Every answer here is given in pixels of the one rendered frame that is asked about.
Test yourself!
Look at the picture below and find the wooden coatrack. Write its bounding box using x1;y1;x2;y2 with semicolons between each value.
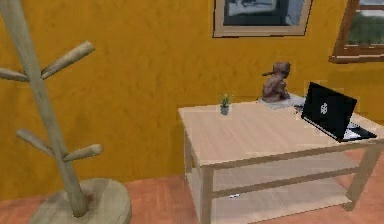
0;0;133;224

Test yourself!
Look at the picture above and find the small potted green plant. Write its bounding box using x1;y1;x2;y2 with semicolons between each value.
219;93;232;116

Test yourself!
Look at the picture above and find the light wooden table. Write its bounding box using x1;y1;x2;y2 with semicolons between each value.
177;96;384;224

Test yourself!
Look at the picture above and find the brown figurine statue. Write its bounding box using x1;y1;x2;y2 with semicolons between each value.
261;61;292;103

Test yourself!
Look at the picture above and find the black laptop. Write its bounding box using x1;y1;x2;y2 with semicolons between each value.
300;81;378;143

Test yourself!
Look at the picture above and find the wooden framed window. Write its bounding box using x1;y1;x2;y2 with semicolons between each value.
328;0;384;64

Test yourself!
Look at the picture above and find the framed wall picture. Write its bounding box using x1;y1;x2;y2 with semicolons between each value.
212;0;314;38

